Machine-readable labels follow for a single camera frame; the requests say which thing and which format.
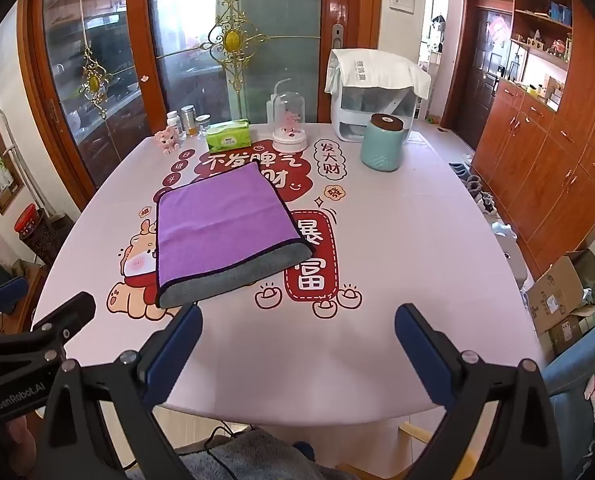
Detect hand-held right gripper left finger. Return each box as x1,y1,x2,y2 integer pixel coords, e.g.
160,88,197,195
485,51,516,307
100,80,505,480
32,303,204,480

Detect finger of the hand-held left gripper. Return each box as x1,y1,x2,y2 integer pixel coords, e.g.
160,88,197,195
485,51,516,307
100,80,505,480
0,276,30,333
30,291,97,357

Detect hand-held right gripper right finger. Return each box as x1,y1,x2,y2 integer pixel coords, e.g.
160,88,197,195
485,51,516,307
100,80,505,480
394,303,569,480

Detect purple and grey towel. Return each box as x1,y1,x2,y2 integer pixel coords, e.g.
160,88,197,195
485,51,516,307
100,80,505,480
155,161,314,309

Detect person's left hand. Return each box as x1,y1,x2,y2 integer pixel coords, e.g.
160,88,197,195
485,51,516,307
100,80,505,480
5,410,46,463

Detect dark wicker stand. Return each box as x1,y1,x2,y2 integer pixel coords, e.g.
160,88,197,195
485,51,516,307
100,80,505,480
24,212,77,267

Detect red lidded container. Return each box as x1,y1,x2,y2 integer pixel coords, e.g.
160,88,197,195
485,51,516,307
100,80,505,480
14,203,41,241

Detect wooden chair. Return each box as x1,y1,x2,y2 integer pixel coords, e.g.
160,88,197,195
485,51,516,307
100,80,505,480
391,416,481,480

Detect pink printed tablecloth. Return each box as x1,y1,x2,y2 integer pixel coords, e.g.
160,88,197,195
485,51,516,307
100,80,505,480
30,122,547,428

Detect grey fluffy cloth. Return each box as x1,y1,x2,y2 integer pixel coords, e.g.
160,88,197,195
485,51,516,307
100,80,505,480
126,427,331,480

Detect small cardboard box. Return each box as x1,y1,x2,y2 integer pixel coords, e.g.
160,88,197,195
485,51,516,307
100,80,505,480
547,310,595,357

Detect large cardboard box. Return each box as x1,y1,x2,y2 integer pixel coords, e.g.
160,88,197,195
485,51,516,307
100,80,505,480
526,255,595,335

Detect blue upholstered chair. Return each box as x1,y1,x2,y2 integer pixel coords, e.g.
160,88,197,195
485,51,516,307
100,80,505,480
541,310,595,480

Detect row of shoes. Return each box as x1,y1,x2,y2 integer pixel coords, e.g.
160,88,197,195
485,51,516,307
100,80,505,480
449,159,504,217

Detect green bag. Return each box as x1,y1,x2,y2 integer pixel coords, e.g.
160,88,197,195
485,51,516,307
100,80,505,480
571,249,595,307

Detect pink plush toy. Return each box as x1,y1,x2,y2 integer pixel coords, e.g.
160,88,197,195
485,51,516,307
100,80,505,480
154,128,184,159

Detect teal ribbed canister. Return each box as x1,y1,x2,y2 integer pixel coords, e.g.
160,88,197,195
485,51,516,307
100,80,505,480
360,113,407,173

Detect wooden glass sliding door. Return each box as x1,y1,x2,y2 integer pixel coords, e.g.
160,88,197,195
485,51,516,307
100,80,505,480
125,0,384,127
16,0,154,211

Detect amber glass jar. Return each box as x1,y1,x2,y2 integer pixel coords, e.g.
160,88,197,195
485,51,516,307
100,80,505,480
180,105,198,138

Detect green tissue box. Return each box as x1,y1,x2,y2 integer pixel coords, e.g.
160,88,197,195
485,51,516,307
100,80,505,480
206,119,252,155

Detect white countertop appliance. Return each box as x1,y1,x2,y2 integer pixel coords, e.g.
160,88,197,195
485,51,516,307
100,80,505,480
330,80,419,142

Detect glass dome with pink flower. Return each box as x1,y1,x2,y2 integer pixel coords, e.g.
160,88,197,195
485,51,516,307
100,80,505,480
271,78,309,153

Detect dark wooden entry door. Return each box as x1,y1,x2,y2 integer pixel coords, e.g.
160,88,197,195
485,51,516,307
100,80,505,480
459,0,516,152

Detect white cloth cover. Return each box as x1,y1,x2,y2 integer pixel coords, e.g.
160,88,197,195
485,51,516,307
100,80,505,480
325,48,432,99

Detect black cable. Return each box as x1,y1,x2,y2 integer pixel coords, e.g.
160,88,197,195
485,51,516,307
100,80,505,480
204,424,261,476

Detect wooden wall niche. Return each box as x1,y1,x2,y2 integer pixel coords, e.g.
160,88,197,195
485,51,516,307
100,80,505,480
0,111,26,217

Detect wooden wall cabinet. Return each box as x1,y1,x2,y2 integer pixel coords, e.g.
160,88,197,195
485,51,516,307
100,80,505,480
471,0,595,277

